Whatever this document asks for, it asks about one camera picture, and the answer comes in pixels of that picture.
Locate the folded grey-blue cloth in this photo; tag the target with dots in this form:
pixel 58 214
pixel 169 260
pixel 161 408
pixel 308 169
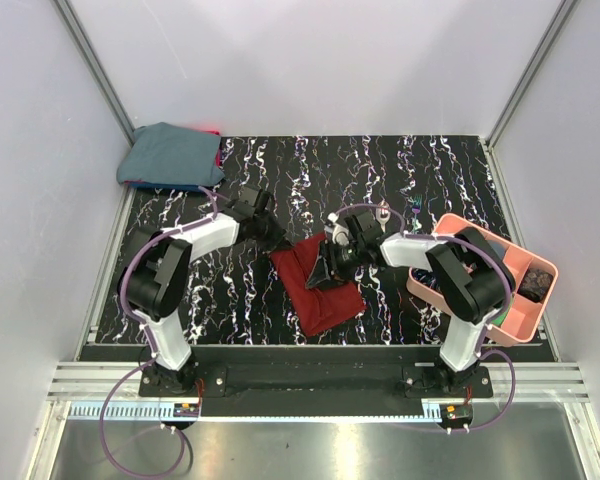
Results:
pixel 168 154

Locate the fork with teal handle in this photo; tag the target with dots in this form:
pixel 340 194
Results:
pixel 416 207

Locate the brown patterned rolled sock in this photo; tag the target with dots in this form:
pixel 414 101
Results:
pixel 535 284

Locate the right aluminium frame post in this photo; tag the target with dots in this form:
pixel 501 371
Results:
pixel 551 34

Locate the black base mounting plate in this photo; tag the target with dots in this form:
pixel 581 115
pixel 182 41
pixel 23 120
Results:
pixel 317 381

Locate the folded pink cloth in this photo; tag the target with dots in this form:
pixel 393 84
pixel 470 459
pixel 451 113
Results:
pixel 212 141

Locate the left aluminium frame post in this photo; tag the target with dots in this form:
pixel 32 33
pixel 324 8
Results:
pixel 76 30

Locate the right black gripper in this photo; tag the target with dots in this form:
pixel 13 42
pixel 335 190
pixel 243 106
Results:
pixel 325 274

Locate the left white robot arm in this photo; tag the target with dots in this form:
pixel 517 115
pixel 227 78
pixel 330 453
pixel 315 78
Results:
pixel 156 271

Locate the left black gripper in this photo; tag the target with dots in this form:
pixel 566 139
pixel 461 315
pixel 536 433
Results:
pixel 278 241

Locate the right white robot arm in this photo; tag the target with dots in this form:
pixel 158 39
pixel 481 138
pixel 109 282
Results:
pixel 472 278

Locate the pink divided organizer tray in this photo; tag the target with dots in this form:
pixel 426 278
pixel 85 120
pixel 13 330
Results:
pixel 524 316

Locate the grey-blue rolled sock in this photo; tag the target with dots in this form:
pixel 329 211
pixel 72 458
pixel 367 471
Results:
pixel 498 248

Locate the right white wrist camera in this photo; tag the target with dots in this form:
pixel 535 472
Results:
pixel 335 232

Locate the blue dotted rolled sock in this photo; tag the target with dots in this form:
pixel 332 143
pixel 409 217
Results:
pixel 424 277

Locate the green rolled sock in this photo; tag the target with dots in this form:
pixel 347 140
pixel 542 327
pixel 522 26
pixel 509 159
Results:
pixel 502 312

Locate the aluminium frame post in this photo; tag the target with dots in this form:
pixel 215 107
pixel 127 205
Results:
pixel 551 34
pixel 76 30

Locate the silver spoon patterned handle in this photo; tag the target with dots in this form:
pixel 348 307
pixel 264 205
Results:
pixel 383 213

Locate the dark red cloth napkin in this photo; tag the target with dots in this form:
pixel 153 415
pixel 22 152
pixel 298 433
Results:
pixel 317 310

